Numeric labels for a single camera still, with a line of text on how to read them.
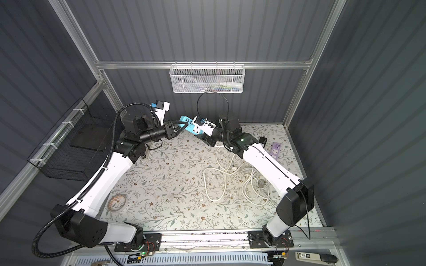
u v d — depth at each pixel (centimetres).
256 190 89
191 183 92
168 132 61
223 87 91
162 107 61
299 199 42
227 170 96
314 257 67
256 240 74
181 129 66
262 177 94
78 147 75
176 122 65
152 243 72
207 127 61
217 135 63
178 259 77
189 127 68
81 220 38
